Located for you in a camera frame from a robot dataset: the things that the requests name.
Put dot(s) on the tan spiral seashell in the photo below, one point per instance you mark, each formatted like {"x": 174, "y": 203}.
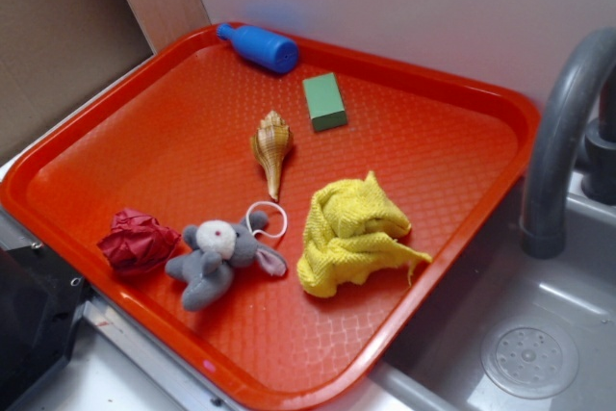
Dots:
{"x": 271, "y": 143}

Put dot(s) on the grey toy faucet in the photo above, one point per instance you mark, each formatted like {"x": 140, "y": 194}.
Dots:
{"x": 572, "y": 104}

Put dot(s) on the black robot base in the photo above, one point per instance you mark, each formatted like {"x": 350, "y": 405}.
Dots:
{"x": 42, "y": 303}

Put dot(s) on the orange plastic tray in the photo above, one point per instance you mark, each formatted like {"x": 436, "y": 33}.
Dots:
{"x": 172, "y": 141}

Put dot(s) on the dark grey faucet handle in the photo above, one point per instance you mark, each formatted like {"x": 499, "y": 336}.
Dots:
{"x": 599, "y": 182}

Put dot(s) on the grey plastic sink basin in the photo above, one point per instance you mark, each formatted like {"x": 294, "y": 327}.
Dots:
{"x": 505, "y": 331}

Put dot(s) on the yellow crumpled cloth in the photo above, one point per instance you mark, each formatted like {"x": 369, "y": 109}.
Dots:
{"x": 352, "y": 230}

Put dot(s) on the brown cardboard panel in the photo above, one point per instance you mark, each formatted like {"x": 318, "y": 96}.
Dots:
{"x": 57, "y": 54}

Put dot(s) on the green rectangular block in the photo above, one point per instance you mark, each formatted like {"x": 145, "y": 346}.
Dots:
{"x": 324, "y": 101}

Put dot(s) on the grey plush toy animal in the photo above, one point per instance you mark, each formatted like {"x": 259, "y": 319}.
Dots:
{"x": 219, "y": 247}

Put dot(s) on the blue plastic bottle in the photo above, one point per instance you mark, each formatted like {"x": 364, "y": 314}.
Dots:
{"x": 262, "y": 47}

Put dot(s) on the red crumpled paper ball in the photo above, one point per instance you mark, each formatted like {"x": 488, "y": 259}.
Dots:
{"x": 137, "y": 243}

